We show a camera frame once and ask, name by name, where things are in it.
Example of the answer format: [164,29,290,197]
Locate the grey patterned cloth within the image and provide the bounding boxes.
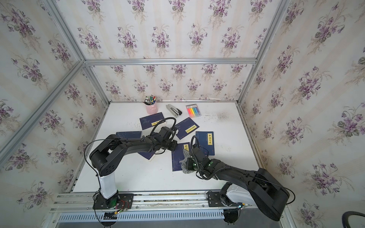
[179,149,193,174]

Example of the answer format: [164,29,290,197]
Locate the blue book yellow label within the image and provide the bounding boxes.
[172,142,190,172]

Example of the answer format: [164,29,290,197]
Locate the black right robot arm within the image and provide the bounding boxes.
[182,147,290,221]

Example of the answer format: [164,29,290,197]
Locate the blue book under left arm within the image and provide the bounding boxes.
[138,152,155,161]

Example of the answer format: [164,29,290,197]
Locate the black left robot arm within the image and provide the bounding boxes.
[89,126,177,200]

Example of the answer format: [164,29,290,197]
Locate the blue book right side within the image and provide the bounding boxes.
[195,131,215,156]

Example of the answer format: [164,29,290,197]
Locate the blue book upper left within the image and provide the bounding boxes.
[139,112,164,130]

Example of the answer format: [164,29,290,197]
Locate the blue book upper middle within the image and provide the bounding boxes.
[175,117,200,140]

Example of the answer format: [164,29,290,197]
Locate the blue book far left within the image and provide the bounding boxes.
[116,131,142,139]

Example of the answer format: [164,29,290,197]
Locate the grey black stapler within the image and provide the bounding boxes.
[166,104,182,117]

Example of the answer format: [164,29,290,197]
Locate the pink pen cup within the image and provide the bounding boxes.
[145,103,158,115]

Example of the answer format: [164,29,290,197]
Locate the pens in cup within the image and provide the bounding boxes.
[144,96,156,105]

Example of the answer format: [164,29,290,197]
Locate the colourful highlighter pack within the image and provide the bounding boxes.
[186,104,201,118]

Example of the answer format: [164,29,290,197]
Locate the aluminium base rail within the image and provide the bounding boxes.
[48,189,286,223]

